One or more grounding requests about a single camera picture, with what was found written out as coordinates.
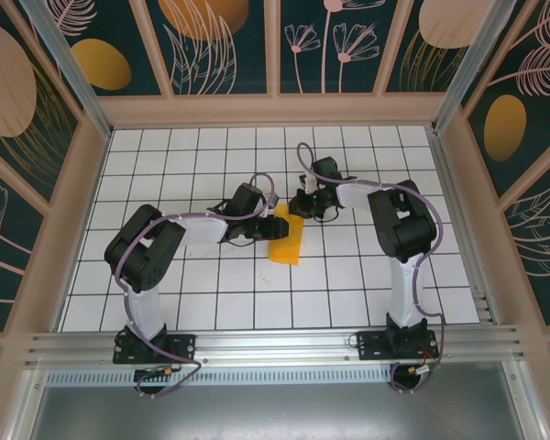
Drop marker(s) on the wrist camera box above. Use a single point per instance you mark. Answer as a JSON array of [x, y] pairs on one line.
[[309, 182], [271, 200]]

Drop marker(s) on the grey metal shelf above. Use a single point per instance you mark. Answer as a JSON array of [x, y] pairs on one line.
[[275, 412]]

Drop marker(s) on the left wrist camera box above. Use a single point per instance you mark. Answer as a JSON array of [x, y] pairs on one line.
[[271, 200]]

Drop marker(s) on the long aluminium mounting rail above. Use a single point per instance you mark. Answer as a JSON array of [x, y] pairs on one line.
[[275, 344]]

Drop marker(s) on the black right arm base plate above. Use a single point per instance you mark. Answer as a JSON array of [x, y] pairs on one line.
[[371, 346]]

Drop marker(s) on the aluminium frame post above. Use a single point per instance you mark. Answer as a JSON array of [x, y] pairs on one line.
[[463, 78], [73, 78]]

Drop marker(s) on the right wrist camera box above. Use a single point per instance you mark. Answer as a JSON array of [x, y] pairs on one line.
[[309, 182]]

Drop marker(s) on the aluminium side rail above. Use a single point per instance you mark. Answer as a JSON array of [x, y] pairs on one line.
[[448, 183]]

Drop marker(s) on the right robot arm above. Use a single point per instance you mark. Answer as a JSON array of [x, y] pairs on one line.
[[399, 229]]

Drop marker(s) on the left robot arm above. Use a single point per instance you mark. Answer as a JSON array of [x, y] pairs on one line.
[[142, 247]]

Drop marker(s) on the small circuit board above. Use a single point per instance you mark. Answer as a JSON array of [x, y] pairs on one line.
[[421, 369], [156, 372]]

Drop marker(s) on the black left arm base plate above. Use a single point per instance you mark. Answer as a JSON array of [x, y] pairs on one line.
[[181, 348]]

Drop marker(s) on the orange paper sheet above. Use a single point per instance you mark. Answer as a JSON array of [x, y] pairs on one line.
[[286, 249]]

